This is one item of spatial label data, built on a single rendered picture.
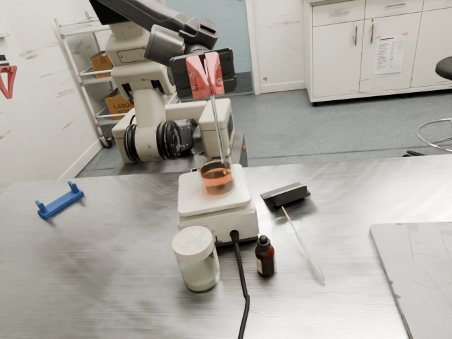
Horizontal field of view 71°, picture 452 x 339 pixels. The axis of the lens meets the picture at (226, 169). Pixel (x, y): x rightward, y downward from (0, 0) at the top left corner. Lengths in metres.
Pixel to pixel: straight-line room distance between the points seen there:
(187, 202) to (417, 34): 2.72
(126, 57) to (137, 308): 1.04
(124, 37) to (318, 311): 1.17
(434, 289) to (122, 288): 0.44
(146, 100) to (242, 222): 0.94
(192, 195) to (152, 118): 0.85
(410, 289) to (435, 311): 0.04
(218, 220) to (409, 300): 0.28
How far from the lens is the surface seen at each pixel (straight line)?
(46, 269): 0.66
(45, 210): 0.80
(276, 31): 3.41
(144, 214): 0.68
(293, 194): 0.61
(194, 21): 0.69
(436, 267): 0.54
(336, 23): 2.87
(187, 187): 0.55
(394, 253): 0.54
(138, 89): 1.38
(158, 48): 0.59
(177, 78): 0.54
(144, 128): 1.36
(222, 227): 0.52
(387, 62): 3.03
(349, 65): 2.96
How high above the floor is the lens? 1.14
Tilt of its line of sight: 31 degrees down
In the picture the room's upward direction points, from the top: 10 degrees counter-clockwise
